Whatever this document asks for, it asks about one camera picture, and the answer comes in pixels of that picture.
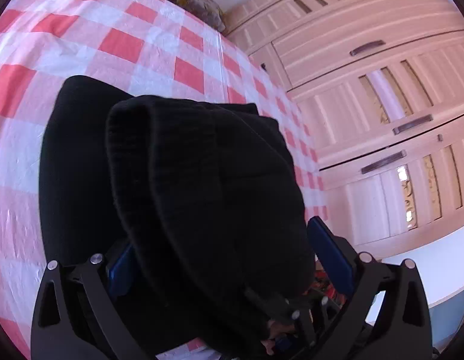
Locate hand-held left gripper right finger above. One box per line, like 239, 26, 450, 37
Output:
306, 215, 434, 360

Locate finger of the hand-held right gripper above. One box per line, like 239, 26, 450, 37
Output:
245, 286, 318, 349
317, 295, 347, 332

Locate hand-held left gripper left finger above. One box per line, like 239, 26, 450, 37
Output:
31, 241, 151, 360

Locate black pants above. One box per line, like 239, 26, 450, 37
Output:
38, 74, 317, 359

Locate person's right hand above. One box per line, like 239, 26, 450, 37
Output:
265, 319, 295, 355

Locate red floral rug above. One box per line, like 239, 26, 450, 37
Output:
314, 266, 347, 304

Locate light wooden wardrobe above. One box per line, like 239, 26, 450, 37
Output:
222, 0, 464, 262

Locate pink checked bed sheet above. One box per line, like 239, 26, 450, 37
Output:
0, 0, 329, 360

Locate patterned grey pillow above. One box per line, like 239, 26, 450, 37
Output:
164, 0, 227, 33

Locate brown wardrobe handle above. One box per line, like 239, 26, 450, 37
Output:
349, 40, 386, 57
393, 115, 432, 136
361, 150, 407, 175

